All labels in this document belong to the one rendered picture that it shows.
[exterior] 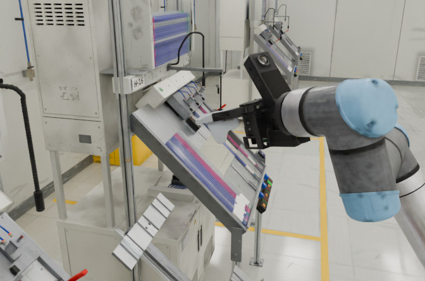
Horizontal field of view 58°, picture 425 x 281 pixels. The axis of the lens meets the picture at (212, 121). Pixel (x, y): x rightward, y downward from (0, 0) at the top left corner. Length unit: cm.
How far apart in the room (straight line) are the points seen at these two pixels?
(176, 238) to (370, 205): 140
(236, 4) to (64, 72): 355
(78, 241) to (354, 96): 181
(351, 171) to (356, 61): 768
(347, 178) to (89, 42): 133
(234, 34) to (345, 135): 461
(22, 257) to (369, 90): 80
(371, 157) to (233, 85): 471
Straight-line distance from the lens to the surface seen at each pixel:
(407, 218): 70
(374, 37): 818
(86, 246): 213
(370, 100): 50
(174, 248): 189
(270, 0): 657
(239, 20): 507
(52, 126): 190
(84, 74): 173
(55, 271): 107
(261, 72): 65
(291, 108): 58
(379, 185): 55
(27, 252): 101
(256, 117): 65
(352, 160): 54
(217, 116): 68
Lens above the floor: 170
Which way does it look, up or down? 18 degrees down
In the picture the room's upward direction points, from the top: straight up
